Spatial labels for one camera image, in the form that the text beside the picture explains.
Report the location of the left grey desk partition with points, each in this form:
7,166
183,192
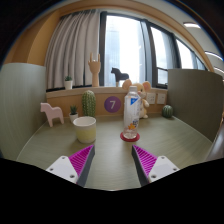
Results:
22,89

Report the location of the white wall socket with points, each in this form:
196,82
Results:
161,98
151,97

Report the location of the pink wooden horse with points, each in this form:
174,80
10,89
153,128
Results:
51,113

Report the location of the red round coaster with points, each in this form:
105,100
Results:
129,140

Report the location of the white and yellow cup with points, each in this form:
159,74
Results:
85,128

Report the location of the white wall socket right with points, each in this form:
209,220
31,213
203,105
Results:
161,98

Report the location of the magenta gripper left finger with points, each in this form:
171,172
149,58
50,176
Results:
74,168

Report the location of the tall green cactus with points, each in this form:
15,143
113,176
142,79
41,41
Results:
89,103

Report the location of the white wall socket left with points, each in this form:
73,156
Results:
151,97

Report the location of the grey desk partition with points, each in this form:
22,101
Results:
22,89
197,99

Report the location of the clear plastic water bottle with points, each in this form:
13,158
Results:
131,113

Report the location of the black horse figurine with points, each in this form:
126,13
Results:
119,75

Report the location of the small potted plant on desk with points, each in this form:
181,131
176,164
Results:
73,113

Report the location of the wooden hand sculpture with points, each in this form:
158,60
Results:
94,66

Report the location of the potted plant on sill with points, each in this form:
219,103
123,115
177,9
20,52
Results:
68,83

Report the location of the purple number seven sign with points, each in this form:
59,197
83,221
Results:
112,104

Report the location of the beige curtain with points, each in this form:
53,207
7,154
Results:
76,37

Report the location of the round green cactus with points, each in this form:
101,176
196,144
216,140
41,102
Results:
167,111

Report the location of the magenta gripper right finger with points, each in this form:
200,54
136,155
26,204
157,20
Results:
151,168

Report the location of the plush mouse toy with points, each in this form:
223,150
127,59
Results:
142,89

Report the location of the right grey desk partition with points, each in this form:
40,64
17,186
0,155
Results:
197,99

